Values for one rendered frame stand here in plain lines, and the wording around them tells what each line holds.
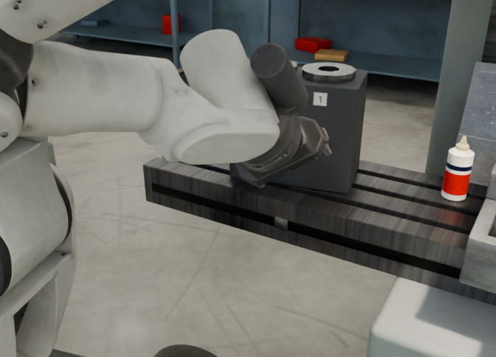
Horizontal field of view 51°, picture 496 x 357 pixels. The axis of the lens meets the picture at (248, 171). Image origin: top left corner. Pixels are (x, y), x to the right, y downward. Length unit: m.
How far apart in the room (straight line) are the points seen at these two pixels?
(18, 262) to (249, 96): 0.32
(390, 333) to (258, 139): 0.38
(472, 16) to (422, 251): 0.56
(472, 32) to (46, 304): 0.95
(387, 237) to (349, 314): 1.27
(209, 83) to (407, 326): 0.45
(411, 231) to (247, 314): 1.30
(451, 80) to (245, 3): 4.69
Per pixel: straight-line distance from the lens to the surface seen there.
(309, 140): 0.66
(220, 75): 0.50
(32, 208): 0.64
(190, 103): 0.44
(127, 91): 0.42
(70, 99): 0.40
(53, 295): 0.77
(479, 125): 1.19
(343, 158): 0.89
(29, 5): 0.30
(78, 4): 0.30
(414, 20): 5.18
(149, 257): 2.40
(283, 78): 0.49
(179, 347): 1.08
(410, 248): 0.84
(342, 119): 0.86
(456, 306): 0.84
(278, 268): 2.29
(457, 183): 0.93
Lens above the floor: 1.34
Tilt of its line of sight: 25 degrees down
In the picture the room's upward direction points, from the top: straight up
